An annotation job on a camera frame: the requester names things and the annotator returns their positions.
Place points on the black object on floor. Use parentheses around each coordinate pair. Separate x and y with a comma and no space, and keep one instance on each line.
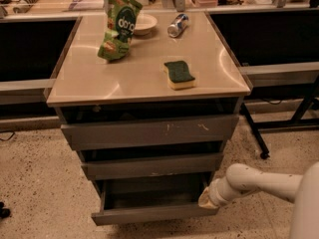
(4,212)

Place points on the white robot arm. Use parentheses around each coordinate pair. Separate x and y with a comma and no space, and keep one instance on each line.
(241,180)

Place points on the grey middle drawer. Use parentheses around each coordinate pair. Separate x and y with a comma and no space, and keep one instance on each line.
(152,166)

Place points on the black table leg frame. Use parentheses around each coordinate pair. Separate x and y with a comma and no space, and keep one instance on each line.
(297,121)

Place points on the grey drawer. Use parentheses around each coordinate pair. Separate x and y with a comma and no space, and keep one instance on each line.
(155,198)
(152,166)
(146,132)

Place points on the grey drawer cabinet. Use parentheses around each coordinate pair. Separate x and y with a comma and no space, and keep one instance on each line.
(89,89)

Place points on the green yellow sponge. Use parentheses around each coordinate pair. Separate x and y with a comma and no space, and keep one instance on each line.
(178,75)

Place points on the white bowl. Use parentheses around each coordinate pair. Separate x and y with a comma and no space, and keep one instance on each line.
(145,23)

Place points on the green chip bag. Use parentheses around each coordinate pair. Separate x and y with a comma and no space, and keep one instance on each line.
(122,20)

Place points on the silver soda can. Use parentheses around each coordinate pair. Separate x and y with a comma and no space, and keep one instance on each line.
(178,25)

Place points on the padded gripper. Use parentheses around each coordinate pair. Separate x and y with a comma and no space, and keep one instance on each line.
(216,190)

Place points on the grey bottom drawer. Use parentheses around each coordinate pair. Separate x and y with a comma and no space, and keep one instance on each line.
(155,198)

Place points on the grey top drawer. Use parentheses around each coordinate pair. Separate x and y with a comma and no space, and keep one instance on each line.
(146,132)

